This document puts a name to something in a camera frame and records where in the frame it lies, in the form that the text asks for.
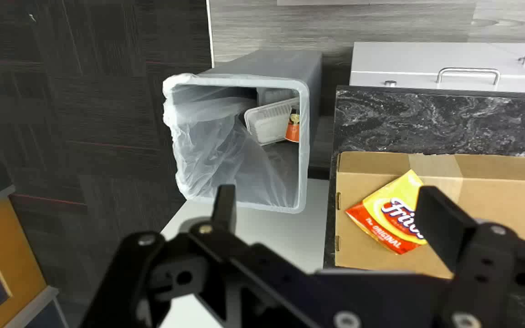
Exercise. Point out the dark marble cabinet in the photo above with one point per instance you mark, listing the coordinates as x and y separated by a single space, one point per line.
263 229

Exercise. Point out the grey rectangular waste bin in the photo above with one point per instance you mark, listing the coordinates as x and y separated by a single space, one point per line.
274 63

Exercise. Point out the grey framed orange panel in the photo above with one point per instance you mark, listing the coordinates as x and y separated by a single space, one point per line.
0 255

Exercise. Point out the white plastic food tray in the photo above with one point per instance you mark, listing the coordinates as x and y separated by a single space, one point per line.
265 120

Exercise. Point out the brown cardboard box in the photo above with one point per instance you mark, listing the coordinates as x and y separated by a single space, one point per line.
493 193

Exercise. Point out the yellow Fritos snack pack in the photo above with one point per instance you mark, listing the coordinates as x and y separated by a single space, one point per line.
387 211

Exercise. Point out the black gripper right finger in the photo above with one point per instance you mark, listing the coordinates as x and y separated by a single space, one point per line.
487 273

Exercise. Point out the small orange trash item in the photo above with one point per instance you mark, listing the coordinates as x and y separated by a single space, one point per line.
292 129

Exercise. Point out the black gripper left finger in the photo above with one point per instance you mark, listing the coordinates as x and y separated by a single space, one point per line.
154 279

